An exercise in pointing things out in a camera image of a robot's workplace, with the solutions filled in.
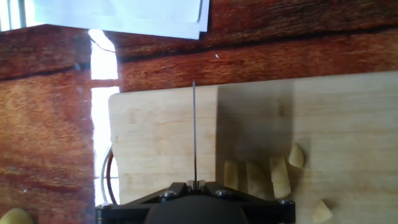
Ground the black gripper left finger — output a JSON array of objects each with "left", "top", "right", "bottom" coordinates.
[{"left": 95, "top": 182, "right": 193, "bottom": 224}]

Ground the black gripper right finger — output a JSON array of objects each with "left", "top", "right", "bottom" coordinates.
[{"left": 198, "top": 182, "right": 296, "bottom": 224}]

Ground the steel cleaver knife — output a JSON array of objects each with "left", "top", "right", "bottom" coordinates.
[{"left": 192, "top": 81, "right": 198, "bottom": 190}]

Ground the small potato chunk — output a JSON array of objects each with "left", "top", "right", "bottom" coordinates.
[{"left": 287, "top": 142, "right": 305, "bottom": 169}]

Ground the small potato wedge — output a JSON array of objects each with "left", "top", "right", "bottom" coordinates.
[{"left": 312, "top": 198, "right": 334, "bottom": 224}]

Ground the bamboo cutting board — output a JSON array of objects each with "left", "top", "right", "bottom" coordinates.
[{"left": 108, "top": 70, "right": 398, "bottom": 224}]

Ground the small whole potato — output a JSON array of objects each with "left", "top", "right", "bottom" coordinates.
[{"left": 0, "top": 207, "right": 34, "bottom": 224}]

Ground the printed paper sheet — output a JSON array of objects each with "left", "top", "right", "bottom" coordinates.
[{"left": 32, "top": 0, "right": 211, "bottom": 40}]

